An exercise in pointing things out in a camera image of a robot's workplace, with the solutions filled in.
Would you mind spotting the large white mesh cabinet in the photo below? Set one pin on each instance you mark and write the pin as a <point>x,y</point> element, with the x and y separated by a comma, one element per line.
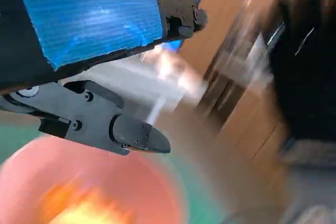
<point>136,82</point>

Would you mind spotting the brown wooden cabinet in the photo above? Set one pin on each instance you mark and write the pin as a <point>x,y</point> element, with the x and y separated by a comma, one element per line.
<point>241,119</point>

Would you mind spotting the black cabinet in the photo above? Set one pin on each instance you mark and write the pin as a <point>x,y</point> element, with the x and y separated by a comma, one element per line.
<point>304,77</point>

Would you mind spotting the pink bowl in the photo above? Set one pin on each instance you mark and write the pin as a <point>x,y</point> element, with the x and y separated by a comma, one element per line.
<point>78,161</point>

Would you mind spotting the golden bread roll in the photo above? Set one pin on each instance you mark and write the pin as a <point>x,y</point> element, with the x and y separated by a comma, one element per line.
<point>86,205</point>

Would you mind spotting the black left hand blue tape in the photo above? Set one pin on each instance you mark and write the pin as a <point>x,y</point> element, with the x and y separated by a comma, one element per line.
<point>86,16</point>

